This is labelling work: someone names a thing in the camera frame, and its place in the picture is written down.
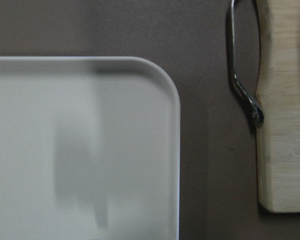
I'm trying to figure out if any cream rabbit tray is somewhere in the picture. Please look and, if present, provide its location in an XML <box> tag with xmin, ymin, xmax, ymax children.
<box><xmin>0</xmin><ymin>56</ymin><xmax>181</xmax><ymax>240</ymax></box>

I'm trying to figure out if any wooden cutting board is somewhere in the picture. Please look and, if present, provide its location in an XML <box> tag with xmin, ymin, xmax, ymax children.
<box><xmin>256</xmin><ymin>0</ymin><xmax>300</xmax><ymax>213</ymax></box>

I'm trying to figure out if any metal board handle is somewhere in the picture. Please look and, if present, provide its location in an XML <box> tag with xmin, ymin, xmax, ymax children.
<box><xmin>225</xmin><ymin>0</ymin><xmax>265</xmax><ymax>132</ymax></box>

